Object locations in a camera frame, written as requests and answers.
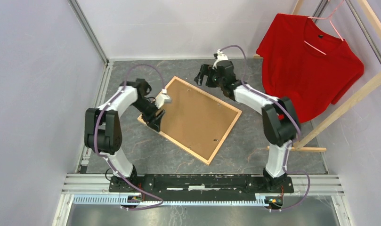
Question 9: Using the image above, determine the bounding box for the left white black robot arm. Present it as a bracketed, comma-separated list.
[84, 79, 172, 192]

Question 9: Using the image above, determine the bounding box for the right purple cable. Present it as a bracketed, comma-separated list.
[218, 45, 311, 213]

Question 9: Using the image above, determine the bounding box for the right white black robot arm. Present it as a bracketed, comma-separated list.
[194, 60, 300, 192]

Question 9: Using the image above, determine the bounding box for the purple cable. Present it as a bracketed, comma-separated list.
[93, 65, 166, 211]
[218, 45, 311, 213]

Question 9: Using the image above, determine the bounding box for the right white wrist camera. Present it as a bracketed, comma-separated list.
[212, 49, 228, 70]

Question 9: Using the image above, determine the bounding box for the brown backing board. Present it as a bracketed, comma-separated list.
[157, 79, 238, 161]

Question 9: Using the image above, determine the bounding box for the pink clothes hanger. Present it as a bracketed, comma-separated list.
[307, 0, 345, 44]

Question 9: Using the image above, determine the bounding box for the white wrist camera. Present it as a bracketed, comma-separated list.
[212, 49, 228, 70]
[155, 89, 172, 109]

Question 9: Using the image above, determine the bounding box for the wooden picture frame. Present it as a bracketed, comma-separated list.
[137, 76, 243, 166]

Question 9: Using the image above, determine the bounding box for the wooden clothes rack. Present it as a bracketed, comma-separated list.
[253, 0, 381, 153]

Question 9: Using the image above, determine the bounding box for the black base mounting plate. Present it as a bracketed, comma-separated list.
[109, 174, 294, 202]

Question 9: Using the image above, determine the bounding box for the red t-shirt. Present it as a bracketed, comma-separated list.
[256, 13, 365, 123]

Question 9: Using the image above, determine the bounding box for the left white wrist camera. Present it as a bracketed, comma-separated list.
[155, 89, 172, 109]

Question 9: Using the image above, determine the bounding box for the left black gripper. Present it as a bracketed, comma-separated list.
[131, 98, 166, 133]

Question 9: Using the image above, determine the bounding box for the aluminium rail frame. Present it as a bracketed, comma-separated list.
[52, 174, 354, 226]

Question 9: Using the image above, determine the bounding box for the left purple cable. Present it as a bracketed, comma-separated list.
[93, 65, 166, 211]

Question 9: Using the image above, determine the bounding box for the metal corner post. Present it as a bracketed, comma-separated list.
[68, 0, 109, 65]

